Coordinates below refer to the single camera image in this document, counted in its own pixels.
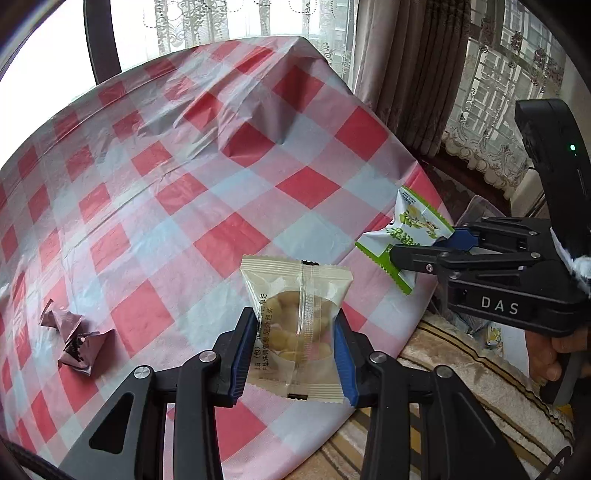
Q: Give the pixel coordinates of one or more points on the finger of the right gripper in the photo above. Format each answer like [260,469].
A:
[444,261]
[501,234]

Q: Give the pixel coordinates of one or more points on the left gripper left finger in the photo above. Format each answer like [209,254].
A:
[125,439]

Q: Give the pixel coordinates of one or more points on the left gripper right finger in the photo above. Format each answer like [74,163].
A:
[415,415]

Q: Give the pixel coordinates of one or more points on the green white snack packet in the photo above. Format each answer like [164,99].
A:
[415,223]

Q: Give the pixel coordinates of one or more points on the cream nut snack packet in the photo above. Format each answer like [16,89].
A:
[296,304]

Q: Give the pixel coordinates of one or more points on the right hand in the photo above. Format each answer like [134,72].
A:
[543,353]

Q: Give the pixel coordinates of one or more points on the striped sofa cushion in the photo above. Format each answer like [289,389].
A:
[461,396]

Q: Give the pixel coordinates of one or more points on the pink black snack packet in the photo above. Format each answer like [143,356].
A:
[81,350]

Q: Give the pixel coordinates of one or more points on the white lace curtain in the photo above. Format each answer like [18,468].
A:
[511,56]

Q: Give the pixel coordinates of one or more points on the beige drape curtain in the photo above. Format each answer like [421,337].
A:
[408,63]

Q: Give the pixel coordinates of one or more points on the red white checkered tablecloth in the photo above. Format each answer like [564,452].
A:
[135,204]

